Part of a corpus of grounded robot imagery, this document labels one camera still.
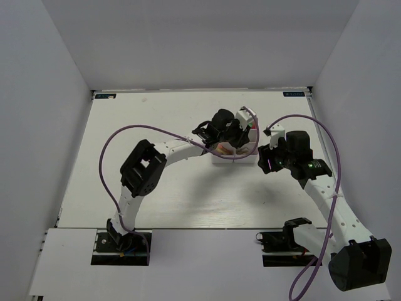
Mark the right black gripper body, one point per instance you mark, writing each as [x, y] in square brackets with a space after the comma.
[279, 157]

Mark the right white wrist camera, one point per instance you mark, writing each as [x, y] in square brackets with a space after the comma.
[275, 132]

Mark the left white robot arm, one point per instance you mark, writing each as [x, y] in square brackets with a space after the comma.
[143, 168]

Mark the right white organizer bin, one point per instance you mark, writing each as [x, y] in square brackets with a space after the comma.
[252, 147]

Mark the orange marker pen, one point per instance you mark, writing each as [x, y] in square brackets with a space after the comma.
[224, 151]

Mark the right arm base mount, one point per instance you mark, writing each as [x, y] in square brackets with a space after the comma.
[277, 253]

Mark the grey eraser block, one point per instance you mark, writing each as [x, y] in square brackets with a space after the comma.
[242, 151]

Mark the left white organizer bin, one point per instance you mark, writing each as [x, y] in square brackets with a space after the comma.
[219, 159]

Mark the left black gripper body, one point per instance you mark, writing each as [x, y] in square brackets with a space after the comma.
[235, 135]

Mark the right blue table label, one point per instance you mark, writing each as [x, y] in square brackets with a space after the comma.
[293, 94]

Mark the blue table label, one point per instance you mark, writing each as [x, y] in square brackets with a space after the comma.
[293, 94]
[105, 96]

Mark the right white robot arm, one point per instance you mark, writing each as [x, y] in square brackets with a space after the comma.
[353, 256]

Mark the left blue table label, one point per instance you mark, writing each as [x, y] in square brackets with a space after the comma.
[105, 96]

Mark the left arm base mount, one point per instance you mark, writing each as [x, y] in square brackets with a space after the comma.
[106, 252]

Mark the white organizer bin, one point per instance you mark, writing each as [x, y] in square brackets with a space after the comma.
[252, 147]
[219, 159]

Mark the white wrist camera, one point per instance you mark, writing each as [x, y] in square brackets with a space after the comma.
[246, 116]
[275, 132]

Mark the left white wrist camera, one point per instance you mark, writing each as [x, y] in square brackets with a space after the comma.
[246, 116]

